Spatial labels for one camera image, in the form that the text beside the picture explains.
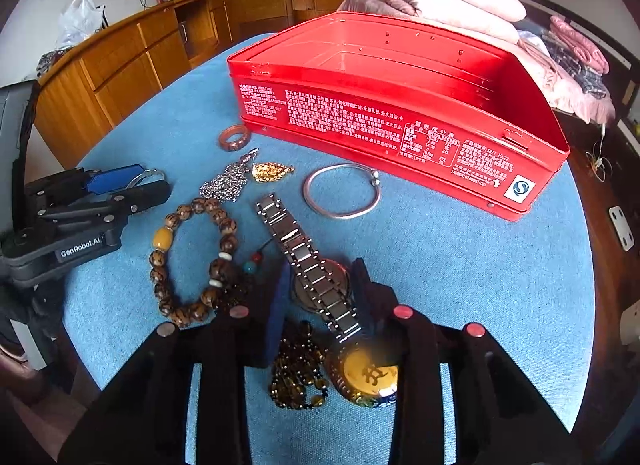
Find plaid clothes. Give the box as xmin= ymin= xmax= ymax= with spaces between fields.
xmin=542 ymin=30 xmax=608 ymax=98

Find white plastic bag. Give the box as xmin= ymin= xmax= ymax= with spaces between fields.
xmin=56 ymin=0 xmax=108 ymax=50

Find silver metal watch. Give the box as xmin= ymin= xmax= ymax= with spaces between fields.
xmin=254 ymin=194 xmax=365 ymax=344

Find wooden sideboard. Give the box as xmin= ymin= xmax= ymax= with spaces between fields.
xmin=35 ymin=0 xmax=236 ymax=170

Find dark bead bracelet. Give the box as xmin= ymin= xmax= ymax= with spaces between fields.
xmin=215 ymin=239 xmax=277 ymax=313

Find silver bangle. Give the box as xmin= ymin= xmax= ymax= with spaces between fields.
xmin=302 ymin=163 xmax=383 ymax=218

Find pink folded blanket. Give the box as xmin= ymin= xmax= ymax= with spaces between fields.
xmin=550 ymin=15 xmax=610 ymax=74

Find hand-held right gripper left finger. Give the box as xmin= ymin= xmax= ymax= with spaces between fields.
xmin=60 ymin=260 xmax=292 ymax=465

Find white plastic object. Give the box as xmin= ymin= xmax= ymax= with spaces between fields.
xmin=620 ymin=302 xmax=640 ymax=346

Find bed with pink bedspread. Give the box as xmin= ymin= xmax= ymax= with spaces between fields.
xmin=337 ymin=0 xmax=640 ymax=126

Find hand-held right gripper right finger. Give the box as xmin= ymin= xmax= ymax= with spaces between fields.
xmin=350 ymin=259 xmax=583 ymax=465

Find brown wooden ring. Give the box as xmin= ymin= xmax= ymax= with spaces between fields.
xmin=218 ymin=125 xmax=251 ymax=152

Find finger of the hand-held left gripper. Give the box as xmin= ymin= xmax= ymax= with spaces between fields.
xmin=25 ymin=165 xmax=166 ymax=206
xmin=35 ymin=180 xmax=172 ymax=233

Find red tin box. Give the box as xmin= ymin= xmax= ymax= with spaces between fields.
xmin=226 ymin=12 xmax=571 ymax=222

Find wooden bead bracelet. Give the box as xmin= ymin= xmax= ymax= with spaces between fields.
xmin=149 ymin=197 xmax=240 ymax=330

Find silver chain necklace gold pendant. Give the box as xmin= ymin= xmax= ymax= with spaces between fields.
xmin=200 ymin=147 xmax=297 ymax=204

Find white cable on floor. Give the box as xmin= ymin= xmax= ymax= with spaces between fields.
xmin=587 ymin=122 xmax=613 ymax=173

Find white bathroom scale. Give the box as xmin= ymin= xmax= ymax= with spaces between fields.
xmin=608 ymin=206 xmax=637 ymax=252

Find tiger eye bead necklace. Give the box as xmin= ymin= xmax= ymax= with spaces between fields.
xmin=269 ymin=320 xmax=401 ymax=412

